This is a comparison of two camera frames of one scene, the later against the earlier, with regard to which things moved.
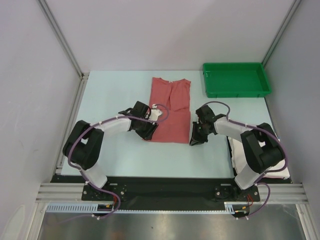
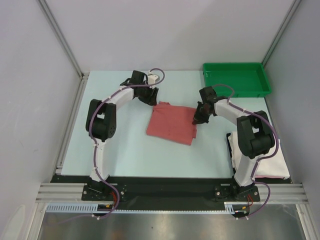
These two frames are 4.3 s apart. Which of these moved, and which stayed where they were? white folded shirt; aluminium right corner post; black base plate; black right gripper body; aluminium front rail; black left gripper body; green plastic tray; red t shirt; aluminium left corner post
Moved: red t shirt; black left gripper body; black right gripper body
Stayed: green plastic tray; black base plate; aluminium right corner post; aluminium left corner post; aluminium front rail; white folded shirt
